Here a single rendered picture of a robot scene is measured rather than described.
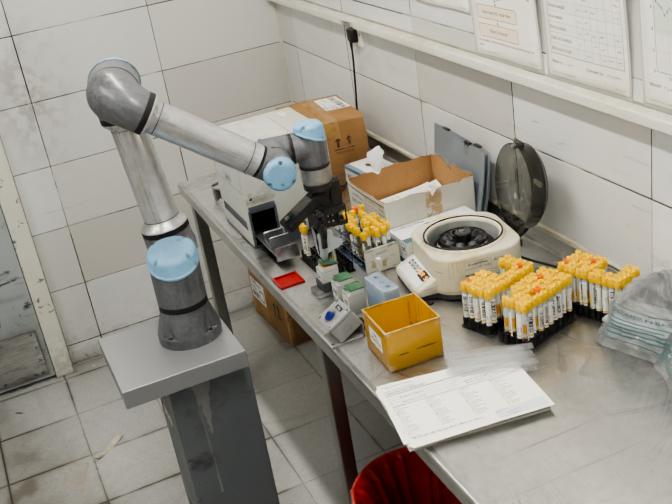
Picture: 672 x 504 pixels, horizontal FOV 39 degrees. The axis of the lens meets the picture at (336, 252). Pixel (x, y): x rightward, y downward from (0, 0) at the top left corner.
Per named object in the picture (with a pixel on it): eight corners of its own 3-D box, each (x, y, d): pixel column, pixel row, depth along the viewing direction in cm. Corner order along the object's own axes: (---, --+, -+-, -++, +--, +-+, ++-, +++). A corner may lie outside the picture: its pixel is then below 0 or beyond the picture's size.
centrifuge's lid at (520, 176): (493, 128, 239) (523, 125, 240) (489, 221, 249) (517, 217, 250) (531, 153, 219) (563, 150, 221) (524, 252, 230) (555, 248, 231)
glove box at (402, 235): (391, 253, 258) (386, 221, 254) (466, 228, 265) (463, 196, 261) (412, 269, 247) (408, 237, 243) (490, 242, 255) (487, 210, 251)
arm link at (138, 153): (158, 292, 226) (77, 76, 203) (156, 267, 240) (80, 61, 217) (207, 277, 227) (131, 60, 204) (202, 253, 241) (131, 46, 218)
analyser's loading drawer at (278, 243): (253, 237, 276) (250, 221, 274) (274, 231, 278) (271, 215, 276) (278, 262, 259) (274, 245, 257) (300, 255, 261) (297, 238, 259)
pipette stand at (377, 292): (364, 315, 230) (358, 279, 225) (389, 305, 232) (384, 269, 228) (383, 331, 221) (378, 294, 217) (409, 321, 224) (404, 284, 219)
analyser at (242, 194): (225, 218, 298) (205, 128, 285) (305, 194, 306) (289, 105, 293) (258, 252, 271) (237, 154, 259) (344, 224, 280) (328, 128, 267)
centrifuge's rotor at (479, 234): (425, 251, 244) (422, 226, 241) (481, 237, 246) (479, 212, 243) (447, 275, 230) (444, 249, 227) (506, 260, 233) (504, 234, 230)
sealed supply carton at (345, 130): (283, 155, 343) (274, 107, 335) (344, 140, 348) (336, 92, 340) (306, 182, 316) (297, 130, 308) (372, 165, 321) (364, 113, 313)
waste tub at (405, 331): (366, 347, 216) (360, 309, 212) (419, 329, 220) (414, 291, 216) (390, 374, 205) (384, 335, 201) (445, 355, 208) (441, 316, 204)
